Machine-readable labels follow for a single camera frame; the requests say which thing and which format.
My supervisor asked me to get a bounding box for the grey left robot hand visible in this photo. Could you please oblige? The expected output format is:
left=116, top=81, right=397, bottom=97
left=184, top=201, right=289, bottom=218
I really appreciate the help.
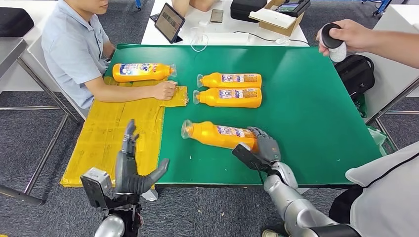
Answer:
left=115, top=119, right=170, bottom=195

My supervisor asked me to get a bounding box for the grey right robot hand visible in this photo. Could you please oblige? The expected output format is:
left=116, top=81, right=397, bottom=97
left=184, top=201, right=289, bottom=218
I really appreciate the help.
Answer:
left=247, top=126, right=282, bottom=164

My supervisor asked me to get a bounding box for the orange detergent bottle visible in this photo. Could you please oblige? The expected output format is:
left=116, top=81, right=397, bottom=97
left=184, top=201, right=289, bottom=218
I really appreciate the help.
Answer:
left=112, top=63, right=177, bottom=83
left=197, top=72, right=262, bottom=89
left=193, top=87, right=262, bottom=109
left=181, top=119, right=259, bottom=153

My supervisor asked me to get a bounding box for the yellow taped cardboard sheet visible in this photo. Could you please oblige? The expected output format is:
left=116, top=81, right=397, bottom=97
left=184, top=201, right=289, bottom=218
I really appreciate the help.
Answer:
left=60, top=77, right=189, bottom=188

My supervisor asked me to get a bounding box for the green table mat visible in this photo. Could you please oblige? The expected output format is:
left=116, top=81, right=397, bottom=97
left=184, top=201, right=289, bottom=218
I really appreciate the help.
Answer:
left=104, top=44, right=383, bottom=186

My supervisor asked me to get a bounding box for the green bag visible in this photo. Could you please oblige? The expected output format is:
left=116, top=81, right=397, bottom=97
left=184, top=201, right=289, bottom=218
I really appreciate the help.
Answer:
left=353, top=94, right=368, bottom=118

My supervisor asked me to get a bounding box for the clear plastic bag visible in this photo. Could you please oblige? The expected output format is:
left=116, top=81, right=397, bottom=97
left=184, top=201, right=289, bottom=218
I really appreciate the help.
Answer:
left=366, top=126, right=388, bottom=157

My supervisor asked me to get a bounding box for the black backpack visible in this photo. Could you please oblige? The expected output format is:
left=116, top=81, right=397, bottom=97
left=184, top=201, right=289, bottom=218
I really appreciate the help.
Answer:
left=334, top=54, right=376, bottom=99

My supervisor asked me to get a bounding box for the brown cardboard box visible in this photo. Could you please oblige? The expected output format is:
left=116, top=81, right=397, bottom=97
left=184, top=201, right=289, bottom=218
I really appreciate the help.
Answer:
left=258, top=0, right=305, bottom=37

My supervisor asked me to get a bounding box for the white office table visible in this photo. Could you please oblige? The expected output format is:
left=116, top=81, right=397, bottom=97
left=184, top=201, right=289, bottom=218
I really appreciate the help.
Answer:
left=141, top=0, right=310, bottom=47

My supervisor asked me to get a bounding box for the white booklet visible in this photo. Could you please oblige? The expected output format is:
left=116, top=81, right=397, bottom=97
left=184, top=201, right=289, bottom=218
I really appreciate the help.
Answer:
left=249, top=7, right=297, bottom=30

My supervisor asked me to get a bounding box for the operator person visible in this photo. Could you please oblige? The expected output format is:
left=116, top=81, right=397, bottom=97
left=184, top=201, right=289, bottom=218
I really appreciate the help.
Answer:
left=261, top=19, right=419, bottom=237

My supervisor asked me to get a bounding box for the seated person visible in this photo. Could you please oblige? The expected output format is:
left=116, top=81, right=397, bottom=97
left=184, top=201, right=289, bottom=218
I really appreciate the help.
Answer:
left=42, top=0, right=179, bottom=110

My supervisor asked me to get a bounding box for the grey table with metal legs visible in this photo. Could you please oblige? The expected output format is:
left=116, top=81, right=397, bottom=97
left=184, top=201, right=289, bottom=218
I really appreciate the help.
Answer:
left=357, top=3, right=419, bottom=151

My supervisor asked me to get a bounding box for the black zip case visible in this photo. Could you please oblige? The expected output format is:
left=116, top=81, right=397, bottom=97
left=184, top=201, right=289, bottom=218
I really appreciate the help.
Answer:
left=230, top=0, right=268, bottom=23

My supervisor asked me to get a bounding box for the black handheld terminal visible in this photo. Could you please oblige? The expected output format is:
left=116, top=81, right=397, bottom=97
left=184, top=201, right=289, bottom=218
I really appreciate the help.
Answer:
left=275, top=0, right=312, bottom=18

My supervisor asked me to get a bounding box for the dark smartphone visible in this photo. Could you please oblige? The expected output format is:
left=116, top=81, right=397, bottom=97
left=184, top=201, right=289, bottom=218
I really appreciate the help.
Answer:
left=210, top=9, right=224, bottom=24

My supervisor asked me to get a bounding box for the white table with metal legs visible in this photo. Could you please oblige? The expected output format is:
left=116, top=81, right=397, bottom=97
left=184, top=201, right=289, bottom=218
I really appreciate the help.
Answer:
left=0, top=0, right=88, bottom=207

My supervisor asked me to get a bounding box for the black tablet on stand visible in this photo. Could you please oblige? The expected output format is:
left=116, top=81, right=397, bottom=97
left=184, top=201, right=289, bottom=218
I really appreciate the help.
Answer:
left=154, top=2, right=186, bottom=44

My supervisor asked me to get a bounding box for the person at office table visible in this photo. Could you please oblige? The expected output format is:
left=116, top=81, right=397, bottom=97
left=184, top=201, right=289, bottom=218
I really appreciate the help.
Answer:
left=171, top=0, right=215, bottom=17

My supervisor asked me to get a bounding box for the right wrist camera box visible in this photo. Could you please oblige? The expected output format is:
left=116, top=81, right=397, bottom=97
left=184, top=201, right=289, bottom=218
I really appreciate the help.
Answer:
left=232, top=143, right=272, bottom=172

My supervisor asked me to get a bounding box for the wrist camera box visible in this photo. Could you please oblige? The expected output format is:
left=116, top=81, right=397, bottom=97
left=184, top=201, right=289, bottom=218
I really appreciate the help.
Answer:
left=80, top=167, right=114, bottom=209
left=232, top=143, right=272, bottom=172

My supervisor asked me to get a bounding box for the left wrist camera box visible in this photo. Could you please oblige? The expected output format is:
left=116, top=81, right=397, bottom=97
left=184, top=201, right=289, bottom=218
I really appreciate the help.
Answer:
left=80, top=167, right=114, bottom=209

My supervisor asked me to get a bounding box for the black cable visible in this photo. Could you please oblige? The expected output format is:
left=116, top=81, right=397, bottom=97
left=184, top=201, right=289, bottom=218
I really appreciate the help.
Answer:
left=233, top=31, right=310, bottom=45

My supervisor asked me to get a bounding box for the white looped cable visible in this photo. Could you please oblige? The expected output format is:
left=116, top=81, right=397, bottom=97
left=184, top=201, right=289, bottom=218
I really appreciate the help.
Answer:
left=190, top=27, right=209, bottom=53

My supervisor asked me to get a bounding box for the blue metal frame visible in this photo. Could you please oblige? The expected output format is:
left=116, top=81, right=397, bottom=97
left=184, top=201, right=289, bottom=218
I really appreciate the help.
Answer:
left=361, top=0, right=392, bottom=16

